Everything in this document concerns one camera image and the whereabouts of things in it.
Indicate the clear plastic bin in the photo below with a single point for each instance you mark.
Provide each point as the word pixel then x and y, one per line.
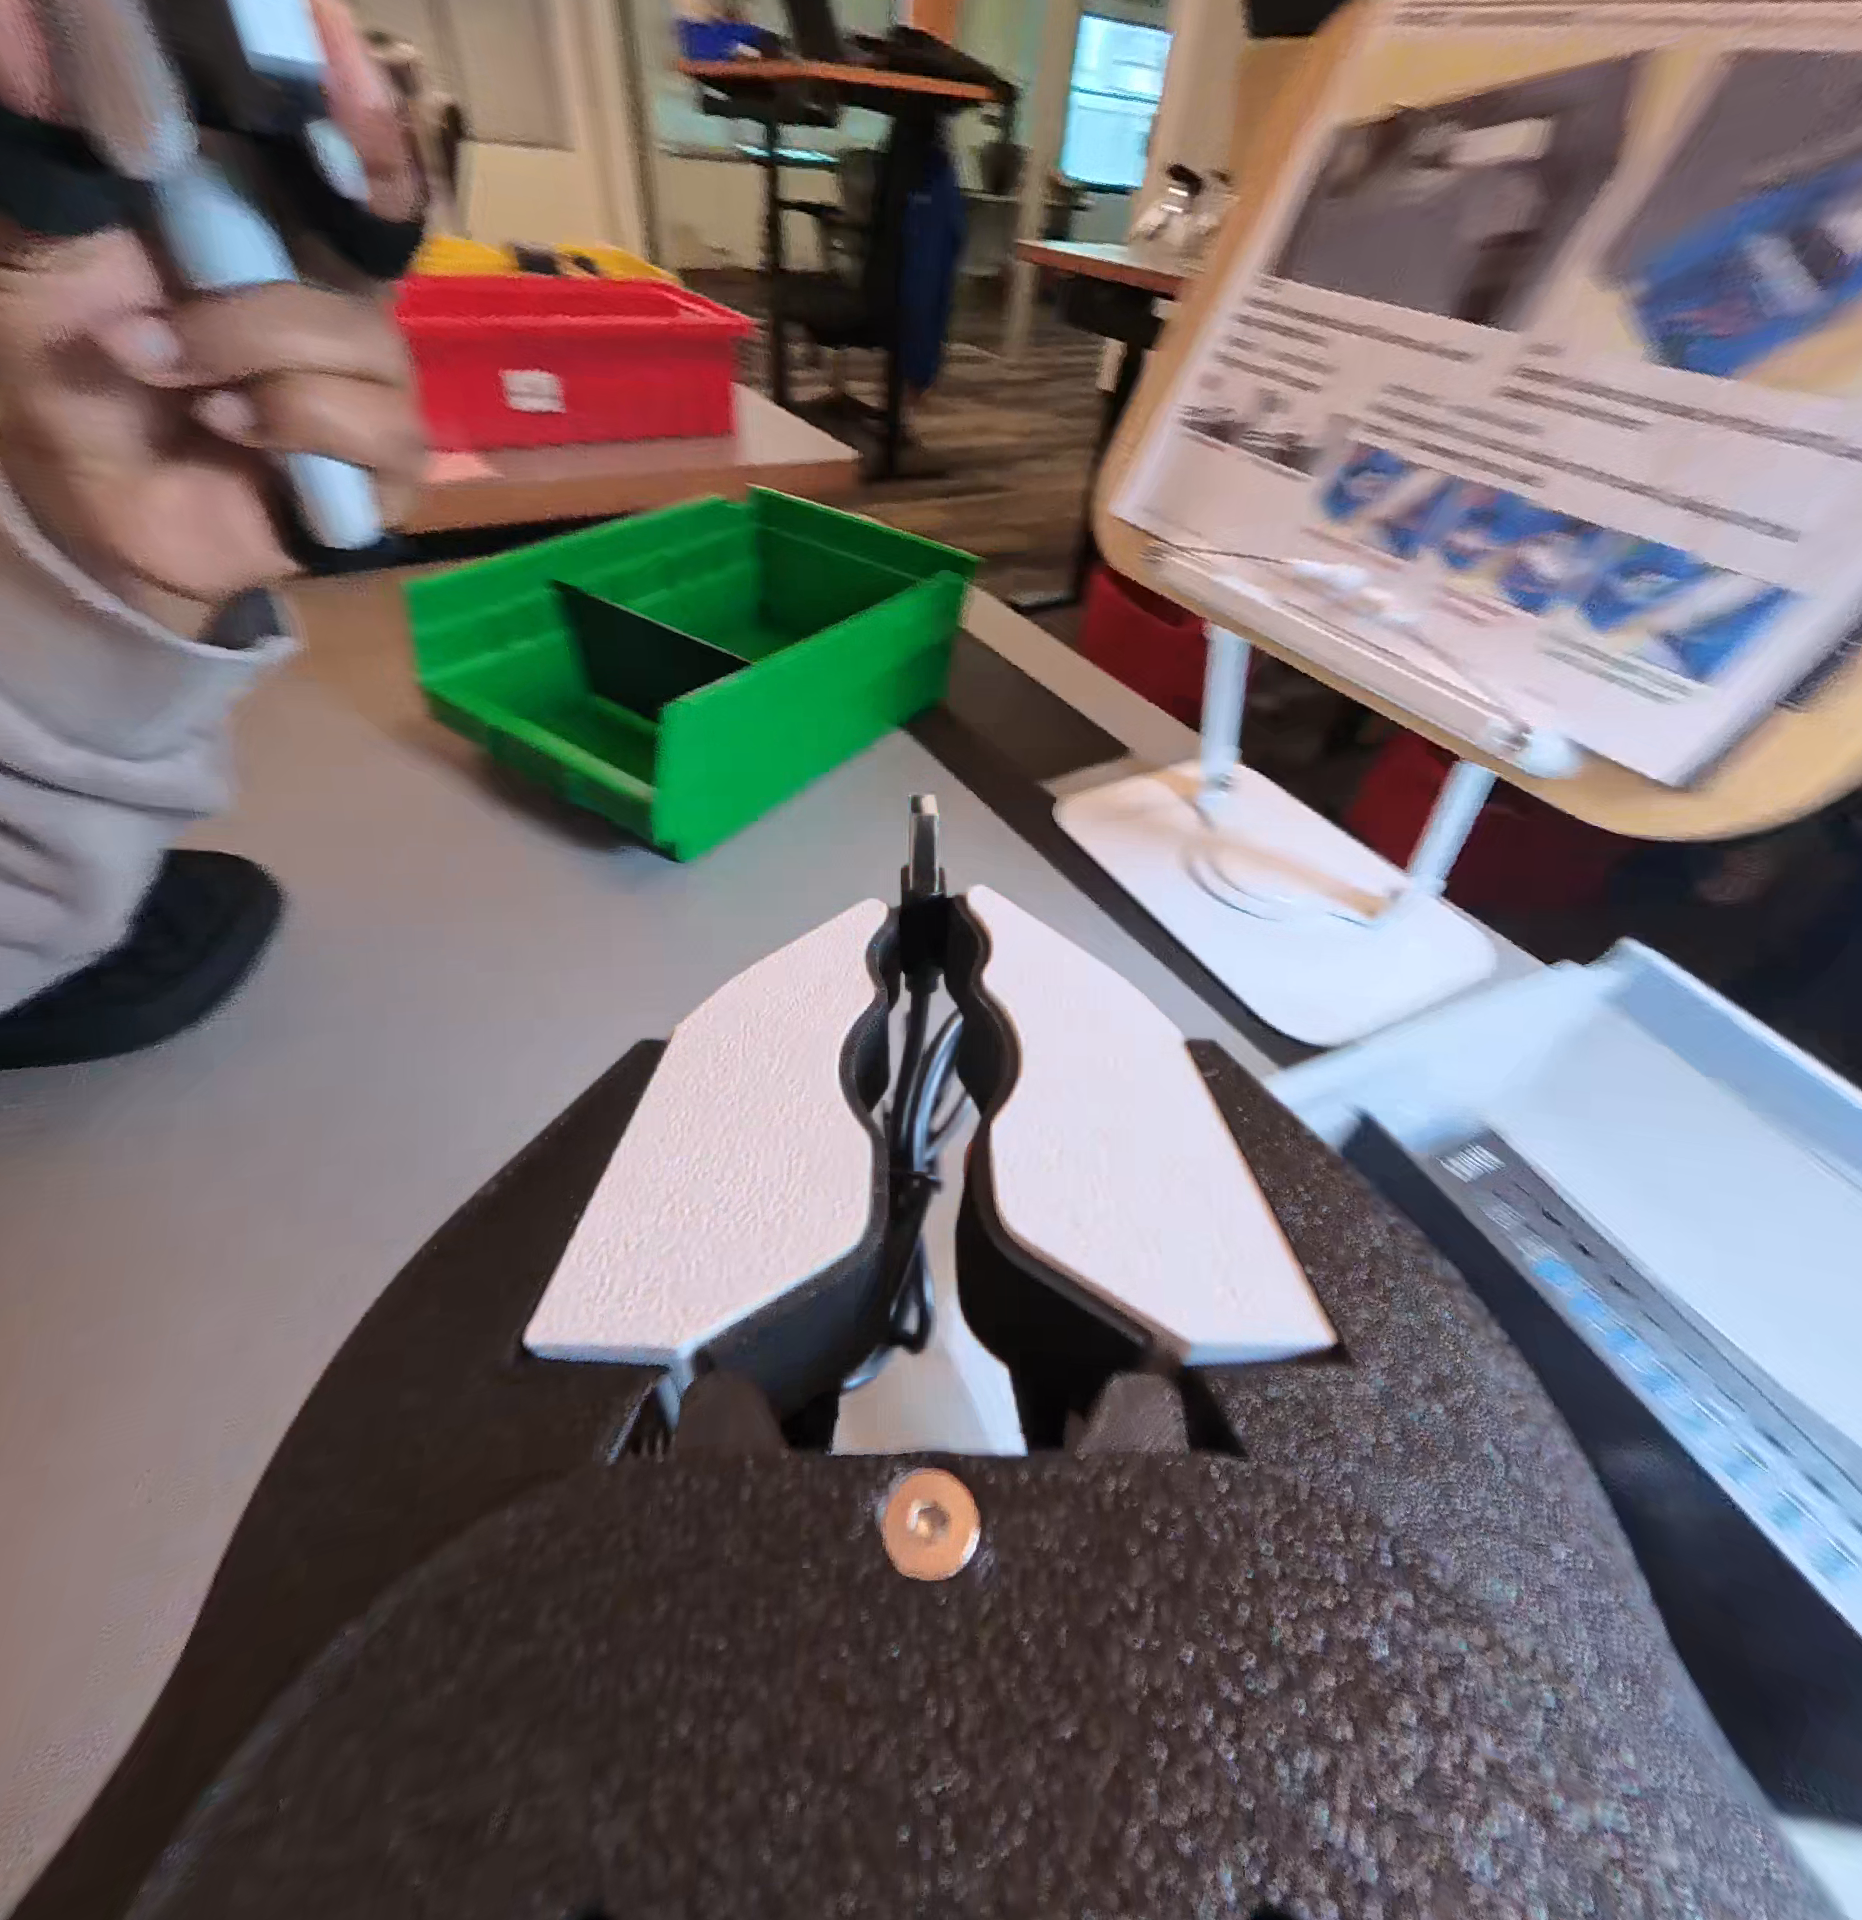
pixel 1697 1081

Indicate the person's left forearm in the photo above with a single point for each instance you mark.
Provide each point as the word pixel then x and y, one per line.
pixel 59 750

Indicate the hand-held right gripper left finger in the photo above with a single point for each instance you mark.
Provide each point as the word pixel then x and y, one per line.
pixel 721 1171

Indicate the red plastic bin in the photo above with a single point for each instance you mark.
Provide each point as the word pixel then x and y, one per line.
pixel 571 362

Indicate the blue jacket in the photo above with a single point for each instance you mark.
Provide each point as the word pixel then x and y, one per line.
pixel 932 255

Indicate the white document stand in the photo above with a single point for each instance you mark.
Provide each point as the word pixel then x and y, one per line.
pixel 1291 902

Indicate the printed instruction sheet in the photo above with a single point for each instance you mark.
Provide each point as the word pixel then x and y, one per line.
pixel 1471 390

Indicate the red tote bag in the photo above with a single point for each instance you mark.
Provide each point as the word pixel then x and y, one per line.
pixel 1141 645
pixel 1471 841

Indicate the wooden standing desk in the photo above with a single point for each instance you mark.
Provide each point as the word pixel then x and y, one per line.
pixel 1094 264
pixel 841 76

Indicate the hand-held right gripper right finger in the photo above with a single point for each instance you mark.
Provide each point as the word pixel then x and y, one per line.
pixel 1141 1186

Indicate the person's left hand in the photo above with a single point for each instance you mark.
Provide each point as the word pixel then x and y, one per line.
pixel 121 451

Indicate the yellow plastic bin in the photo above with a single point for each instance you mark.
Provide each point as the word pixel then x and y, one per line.
pixel 466 255

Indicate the green plastic bin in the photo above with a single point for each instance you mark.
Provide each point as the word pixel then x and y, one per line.
pixel 781 750

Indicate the black multi-port usb hub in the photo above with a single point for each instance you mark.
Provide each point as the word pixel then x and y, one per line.
pixel 1697 1591

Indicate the black bin divider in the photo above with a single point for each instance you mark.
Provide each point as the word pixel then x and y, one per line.
pixel 645 645

